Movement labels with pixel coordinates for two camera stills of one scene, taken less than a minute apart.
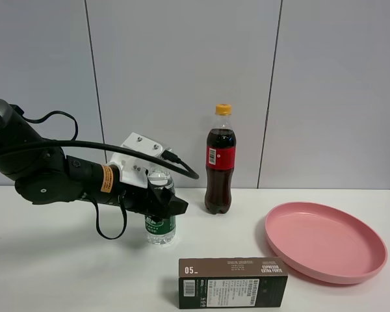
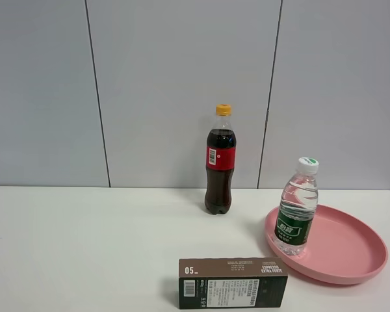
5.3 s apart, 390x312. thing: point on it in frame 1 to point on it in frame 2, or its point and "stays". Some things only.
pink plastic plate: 329,242 stays
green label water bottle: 164,232 to 297,208
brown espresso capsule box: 233,283 stays
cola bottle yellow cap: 220,162 stays
